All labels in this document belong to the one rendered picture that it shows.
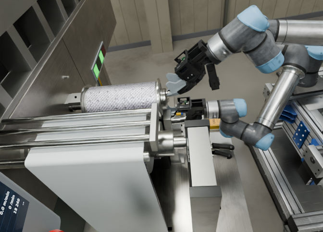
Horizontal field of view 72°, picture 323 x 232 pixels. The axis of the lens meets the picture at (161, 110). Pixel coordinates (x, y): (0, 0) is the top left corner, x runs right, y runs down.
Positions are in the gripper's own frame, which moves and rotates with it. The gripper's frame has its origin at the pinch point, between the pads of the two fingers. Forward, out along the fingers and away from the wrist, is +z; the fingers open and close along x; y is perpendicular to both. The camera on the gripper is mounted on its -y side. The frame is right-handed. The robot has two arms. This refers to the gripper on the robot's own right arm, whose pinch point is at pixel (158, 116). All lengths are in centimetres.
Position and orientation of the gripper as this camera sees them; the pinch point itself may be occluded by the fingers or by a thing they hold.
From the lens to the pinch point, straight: 95.0
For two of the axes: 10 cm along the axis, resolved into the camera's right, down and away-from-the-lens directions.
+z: -9.9, 0.7, 1.0
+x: -0.2, 7.3, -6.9
